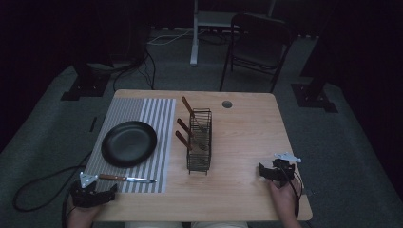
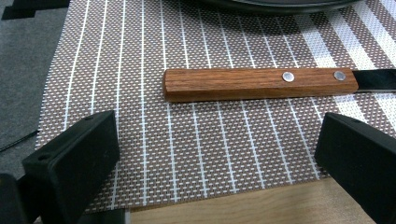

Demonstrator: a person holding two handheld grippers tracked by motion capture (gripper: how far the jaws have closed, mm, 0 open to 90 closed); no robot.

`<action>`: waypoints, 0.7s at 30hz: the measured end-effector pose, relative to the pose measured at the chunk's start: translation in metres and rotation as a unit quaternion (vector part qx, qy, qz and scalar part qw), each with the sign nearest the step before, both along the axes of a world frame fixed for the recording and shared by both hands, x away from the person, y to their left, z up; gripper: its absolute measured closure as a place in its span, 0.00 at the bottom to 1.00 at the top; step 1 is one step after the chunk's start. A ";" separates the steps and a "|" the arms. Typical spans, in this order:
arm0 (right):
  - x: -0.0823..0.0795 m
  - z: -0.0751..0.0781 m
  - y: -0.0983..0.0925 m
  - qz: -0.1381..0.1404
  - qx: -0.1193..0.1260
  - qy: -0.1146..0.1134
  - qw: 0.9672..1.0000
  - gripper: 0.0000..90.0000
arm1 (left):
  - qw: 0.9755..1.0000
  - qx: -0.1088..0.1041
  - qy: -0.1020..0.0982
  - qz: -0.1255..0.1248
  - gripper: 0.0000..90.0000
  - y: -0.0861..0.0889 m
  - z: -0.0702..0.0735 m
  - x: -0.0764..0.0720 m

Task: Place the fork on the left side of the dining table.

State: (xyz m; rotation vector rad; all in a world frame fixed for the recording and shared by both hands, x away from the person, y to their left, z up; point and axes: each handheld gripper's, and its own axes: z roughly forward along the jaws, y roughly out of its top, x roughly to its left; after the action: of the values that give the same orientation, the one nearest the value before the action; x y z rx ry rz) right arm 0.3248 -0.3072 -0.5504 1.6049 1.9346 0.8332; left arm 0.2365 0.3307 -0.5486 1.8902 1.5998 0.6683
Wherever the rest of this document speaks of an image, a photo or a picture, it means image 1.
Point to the grey striped placemat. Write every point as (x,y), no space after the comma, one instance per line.
(158,126)

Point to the person's right hand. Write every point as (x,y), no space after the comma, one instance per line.
(284,199)

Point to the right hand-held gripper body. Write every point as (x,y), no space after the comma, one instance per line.
(282,169)

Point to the black stand base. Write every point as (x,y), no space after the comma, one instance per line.
(312,95)
(87,84)

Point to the black folding chair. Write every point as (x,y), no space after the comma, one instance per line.
(256,34)

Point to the black round plate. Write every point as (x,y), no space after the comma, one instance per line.
(128,144)

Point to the small black floor object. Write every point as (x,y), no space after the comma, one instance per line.
(92,124)

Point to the white metal stand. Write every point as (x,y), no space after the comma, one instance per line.
(195,47)

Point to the person's left hand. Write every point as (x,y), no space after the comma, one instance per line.
(80,216)

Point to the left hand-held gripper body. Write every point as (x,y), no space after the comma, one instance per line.
(83,194)

